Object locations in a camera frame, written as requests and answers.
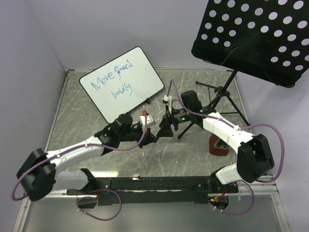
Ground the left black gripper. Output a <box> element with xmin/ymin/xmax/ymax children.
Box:
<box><xmin>119</xmin><ymin>124</ymin><xmax>157</xmax><ymax>148</ymax></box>

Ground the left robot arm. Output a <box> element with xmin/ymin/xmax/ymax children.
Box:
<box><xmin>16</xmin><ymin>113</ymin><xmax>157</xmax><ymax>201</ymax></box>

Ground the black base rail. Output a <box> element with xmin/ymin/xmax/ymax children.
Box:
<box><xmin>67</xmin><ymin>176</ymin><xmax>239</xmax><ymax>206</ymax></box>

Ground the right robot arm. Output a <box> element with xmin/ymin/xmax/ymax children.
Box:
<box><xmin>157</xmin><ymin>90</ymin><xmax>274</xmax><ymax>192</ymax></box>

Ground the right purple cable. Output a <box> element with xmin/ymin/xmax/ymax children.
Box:
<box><xmin>166</xmin><ymin>78</ymin><xmax>285</xmax><ymax>183</ymax></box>

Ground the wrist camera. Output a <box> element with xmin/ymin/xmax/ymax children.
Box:
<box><xmin>140</xmin><ymin>110</ymin><xmax>156</xmax><ymax>128</ymax></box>
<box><xmin>162</xmin><ymin>95</ymin><xmax>172</xmax><ymax>114</ymax></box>

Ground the white whiteboard black frame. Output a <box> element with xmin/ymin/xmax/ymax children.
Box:
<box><xmin>79</xmin><ymin>46</ymin><xmax>164</xmax><ymax>123</ymax></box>

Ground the black perforated music stand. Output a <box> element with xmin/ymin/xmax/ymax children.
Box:
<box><xmin>177</xmin><ymin>0</ymin><xmax>309</xmax><ymax>140</ymax></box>

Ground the aluminium frame rail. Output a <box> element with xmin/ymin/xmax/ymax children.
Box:
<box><xmin>237</xmin><ymin>181</ymin><xmax>279</xmax><ymax>195</ymax></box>

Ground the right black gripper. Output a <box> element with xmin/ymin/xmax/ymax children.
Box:
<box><xmin>156</xmin><ymin>105</ymin><xmax>192</xmax><ymax>138</ymax></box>

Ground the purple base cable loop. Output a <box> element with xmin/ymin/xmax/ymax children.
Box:
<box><xmin>76</xmin><ymin>189</ymin><xmax>123</xmax><ymax>221</ymax></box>

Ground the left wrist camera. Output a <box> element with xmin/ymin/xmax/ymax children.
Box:
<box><xmin>140</xmin><ymin>110</ymin><xmax>156</xmax><ymax>128</ymax></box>

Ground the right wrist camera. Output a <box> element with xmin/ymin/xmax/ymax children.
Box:
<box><xmin>162</xmin><ymin>95</ymin><xmax>172</xmax><ymax>114</ymax></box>

